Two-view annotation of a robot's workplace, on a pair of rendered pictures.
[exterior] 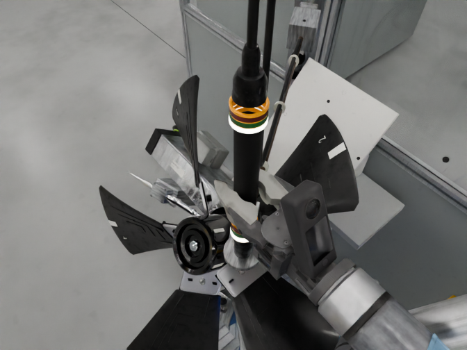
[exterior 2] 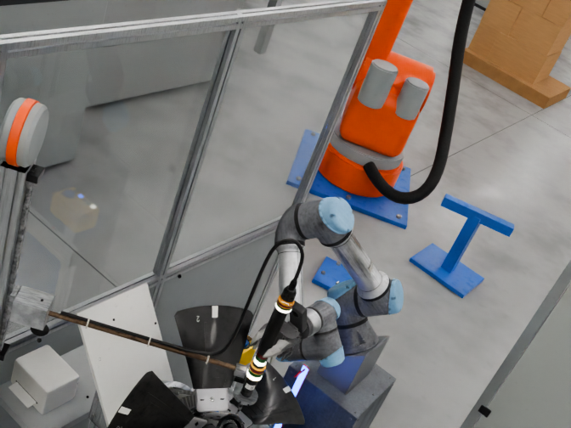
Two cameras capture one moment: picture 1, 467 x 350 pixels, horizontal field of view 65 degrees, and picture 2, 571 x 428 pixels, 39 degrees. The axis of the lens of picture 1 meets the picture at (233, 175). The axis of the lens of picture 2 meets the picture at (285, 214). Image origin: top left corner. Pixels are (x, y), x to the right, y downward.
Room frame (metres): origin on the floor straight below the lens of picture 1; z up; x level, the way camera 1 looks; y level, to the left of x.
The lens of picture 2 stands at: (1.02, 1.45, 2.88)
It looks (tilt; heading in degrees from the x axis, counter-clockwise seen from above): 31 degrees down; 247
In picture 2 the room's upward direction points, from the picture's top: 22 degrees clockwise
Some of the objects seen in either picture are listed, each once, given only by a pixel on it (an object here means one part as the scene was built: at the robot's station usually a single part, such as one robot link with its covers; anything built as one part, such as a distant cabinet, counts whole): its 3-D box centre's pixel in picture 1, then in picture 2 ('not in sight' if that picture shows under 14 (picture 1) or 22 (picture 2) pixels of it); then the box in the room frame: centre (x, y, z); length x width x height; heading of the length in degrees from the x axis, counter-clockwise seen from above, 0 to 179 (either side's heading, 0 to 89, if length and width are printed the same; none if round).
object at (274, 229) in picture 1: (299, 253); (288, 335); (0.22, -0.09, 1.45); 0.12 x 0.08 x 0.09; 39
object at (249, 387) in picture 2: (244, 189); (267, 344); (0.30, -0.02, 1.48); 0.04 x 0.04 x 0.46
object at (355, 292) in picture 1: (350, 296); (305, 322); (0.16, -0.14, 1.46); 0.08 x 0.05 x 0.08; 129
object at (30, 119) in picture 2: not in sight; (23, 132); (0.99, -0.21, 1.88); 0.17 x 0.15 x 0.16; 39
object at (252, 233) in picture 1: (256, 224); (285, 342); (0.24, -0.03, 1.48); 0.09 x 0.05 x 0.02; 50
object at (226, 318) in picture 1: (232, 304); not in sight; (0.33, 0.00, 0.91); 0.12 x 0.08 x 0.12; 129
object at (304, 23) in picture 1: (304, 28); (30, 306); (0.90, -0.19, 1.37); 0.10 x 0.07 x 0.08; 164
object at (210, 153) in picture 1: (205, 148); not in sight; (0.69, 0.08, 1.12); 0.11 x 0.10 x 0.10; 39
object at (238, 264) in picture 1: (244, 236); (246, 383); (0.31, -0.02, 1.32); 0.09 x 0.07 x 0.10; 164
